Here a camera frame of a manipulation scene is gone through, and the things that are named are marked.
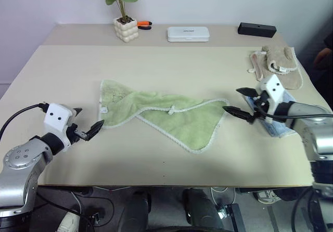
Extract black metal stand base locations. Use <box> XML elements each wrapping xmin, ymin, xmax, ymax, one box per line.
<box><xmin>217</xmin><ymin>203</ymin><xmax>246</xmax><ymax>232</ymax></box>

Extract white shoe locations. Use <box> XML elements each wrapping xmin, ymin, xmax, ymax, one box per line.
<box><xmin>56</xmin><ymin>212</ymin><xmax>80</xmax><ymax>232</ymax></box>

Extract black rectangular box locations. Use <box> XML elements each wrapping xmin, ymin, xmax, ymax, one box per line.
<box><xmin>237</xmin><ymin>21</ymin><xmax>277</xmax><ymax>38</ymax></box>

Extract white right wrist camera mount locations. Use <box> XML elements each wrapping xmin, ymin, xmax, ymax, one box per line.
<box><xmin>254</xmin><ymin>74</ymin><xmax>287</xmax><ymax>124</ymax></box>

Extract cream cloth with pink stripe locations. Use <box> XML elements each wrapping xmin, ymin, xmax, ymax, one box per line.
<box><xmin>247</xmin><ymin>50</ymin><xmax>265</xmax><ymax>81</ymax></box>

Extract blue cloth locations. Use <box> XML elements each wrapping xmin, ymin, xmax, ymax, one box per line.
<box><xmin>244</xmin><ymin>91</ymin><xmax>298</xmax><ymax>139</ymax></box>

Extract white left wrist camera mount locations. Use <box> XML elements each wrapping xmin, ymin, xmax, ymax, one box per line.
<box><xmin>43</xmin><ymin>102</ymin><xmax>76</xmax><ymax>150</ymax></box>

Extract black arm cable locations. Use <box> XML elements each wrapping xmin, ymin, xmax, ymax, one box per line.
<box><xmin>0</xmin><ymin>102</ymin><xmax>50</xmax><ymax>139</ymax></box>
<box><xmin>255</xmin><ymin>104</ymin><xmax>333</xmax><ymax>120</ymax></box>

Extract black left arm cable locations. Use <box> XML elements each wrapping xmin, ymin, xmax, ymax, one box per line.
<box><xmin>0</xmin><ymin>102</ymin><xmax>50</xmax><ymax>139</ymax></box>

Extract white bubble plant pot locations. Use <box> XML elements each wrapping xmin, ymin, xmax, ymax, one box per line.
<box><xmin>112</xmin><ymin>16</ymin><xmax>139</xmax><ymax>44</ymax></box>

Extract beige terry towel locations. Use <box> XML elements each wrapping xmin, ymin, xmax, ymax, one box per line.
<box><xmin>257</xmin><ymin>44</ymin><xmax>304</xmax><ymax>91</ymax></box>

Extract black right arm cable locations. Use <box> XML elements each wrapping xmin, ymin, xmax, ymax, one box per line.
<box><xmin>255</xmin><ymin>104</ymin><xmax>333</xmax><ymax>120</ymax></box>

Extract dark rounded shape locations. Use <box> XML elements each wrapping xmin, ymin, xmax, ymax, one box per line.
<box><xmin>122</xmin><ymin>189</ymin><xmax>152</xmax><ymax>232</ymax></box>
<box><xmin>181</xmin><ymin>187</ymin><xmax>225</xmax><ymax>232</ymax></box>

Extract orange handled pliers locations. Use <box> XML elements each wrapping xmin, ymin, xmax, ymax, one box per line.
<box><xmin>136</xmin><ymin>20</ymin><xmax>153</xmax><ymax>31</ymax></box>

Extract person in dark clothes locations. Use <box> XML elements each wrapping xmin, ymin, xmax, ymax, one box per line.
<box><xmin>313</xmin><ymin>31</ymin><xmax>333</xmax><ymax>72</ymax></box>

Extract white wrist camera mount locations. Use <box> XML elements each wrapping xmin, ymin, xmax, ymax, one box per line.
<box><xmin>254</xmin><ymin>74</ymin><xmax>287</xmax><ymax>124</ymax></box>
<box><xmin>43</xmin><ymin>102</ymin><xmax>76</xmax><ymax>150</ymax></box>

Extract light green towel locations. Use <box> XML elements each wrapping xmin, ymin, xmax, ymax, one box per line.
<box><xmin>98</xmin><ymin>79</ymin><xmax>230</xmax><ymax>155</ymax></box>

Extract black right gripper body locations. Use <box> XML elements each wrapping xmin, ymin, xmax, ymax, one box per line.
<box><xmin>250</xmin><ymin>91</ymin><xmax>272</xmax><ymax>125</ymax></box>

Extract white flat plastic case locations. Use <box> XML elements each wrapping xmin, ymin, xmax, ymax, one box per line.
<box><xmin>166</xmin><ymin>25</ymin><xmax>210</xmax><ymax>43</ymax></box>

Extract white grey sneaker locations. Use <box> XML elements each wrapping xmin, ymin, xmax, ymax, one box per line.
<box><xmin>253</xmin><ymin>189</ymin><xmax>279</xmax><ymax>204</ymax></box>

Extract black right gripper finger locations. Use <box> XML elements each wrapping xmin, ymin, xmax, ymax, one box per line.
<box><xmin>222</xmin><ymin>106</ymin><xmax>254</xmax><ymax>124</ymax></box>
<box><xmin>235</xmin><ymin>87</ymin><xmax>259</xmax><ymax>98</ymax></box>

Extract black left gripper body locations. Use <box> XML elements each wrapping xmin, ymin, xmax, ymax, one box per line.
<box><xmin>66</xmin><ymin>123</ymin><xmax>87</xmax><ymax>145</ymax></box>

